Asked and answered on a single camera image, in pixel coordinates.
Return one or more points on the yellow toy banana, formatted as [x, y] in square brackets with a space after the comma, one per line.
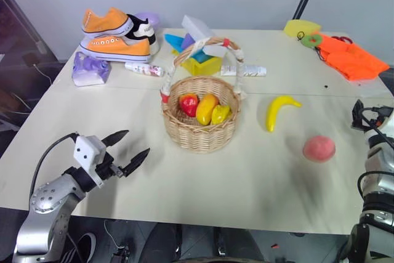
[277, 113]

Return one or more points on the small white floral bottle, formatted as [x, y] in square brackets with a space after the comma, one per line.
[144, 69]

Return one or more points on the white printed tube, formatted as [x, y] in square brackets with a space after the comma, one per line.
[250, 70]

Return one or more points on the purple foam piece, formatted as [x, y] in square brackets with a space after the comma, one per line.
[187, 42]

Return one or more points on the small white foam block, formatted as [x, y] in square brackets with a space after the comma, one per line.
[214, 50]

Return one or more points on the yellow toy star fruit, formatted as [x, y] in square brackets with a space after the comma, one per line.
[220, 114]

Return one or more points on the orange canvas sneaker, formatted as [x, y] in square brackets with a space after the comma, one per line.
[115, 49]
[106, 22]

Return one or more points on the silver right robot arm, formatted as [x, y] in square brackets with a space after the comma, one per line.
[379, 164]

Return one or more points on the orange yellow toy mango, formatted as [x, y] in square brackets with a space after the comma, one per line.
[207, 109]

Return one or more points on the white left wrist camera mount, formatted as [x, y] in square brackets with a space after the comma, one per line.
[87, 152]

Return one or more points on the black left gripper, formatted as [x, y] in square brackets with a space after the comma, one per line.
[106, 167]

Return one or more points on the dark cabinet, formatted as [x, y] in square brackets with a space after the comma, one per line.
[21, 59]

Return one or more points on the red toy apple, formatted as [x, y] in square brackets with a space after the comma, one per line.
[188, 105]

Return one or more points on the yellow sponge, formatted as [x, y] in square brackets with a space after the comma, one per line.
[300, 27]

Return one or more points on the orange safety vest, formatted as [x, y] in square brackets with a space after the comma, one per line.
[351, 58]

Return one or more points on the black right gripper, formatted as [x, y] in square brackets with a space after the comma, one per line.
[358, 116]

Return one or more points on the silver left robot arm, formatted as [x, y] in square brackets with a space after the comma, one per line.
[49, 196]

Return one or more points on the purple plastic bowl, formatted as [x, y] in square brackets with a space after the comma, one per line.
[151, 18]

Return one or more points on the purple tissue pack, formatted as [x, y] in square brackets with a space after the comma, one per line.
[89, 70]

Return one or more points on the grey white foam block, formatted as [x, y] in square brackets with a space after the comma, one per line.
[197, 27]

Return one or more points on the pink toy peach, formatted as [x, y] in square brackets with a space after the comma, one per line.
[319, 149]

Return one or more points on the yellow plastic box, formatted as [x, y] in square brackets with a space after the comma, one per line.
[204, 66]

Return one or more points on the black and white sneaker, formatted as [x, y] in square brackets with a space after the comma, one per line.
[144, 31]

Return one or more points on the blue foam piece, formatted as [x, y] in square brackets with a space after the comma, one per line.
[173, 42]

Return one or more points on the cyan foam piece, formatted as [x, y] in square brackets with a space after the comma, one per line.
[200, 57]

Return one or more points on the black shoe with white stripes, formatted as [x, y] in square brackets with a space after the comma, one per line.
[78, 246]

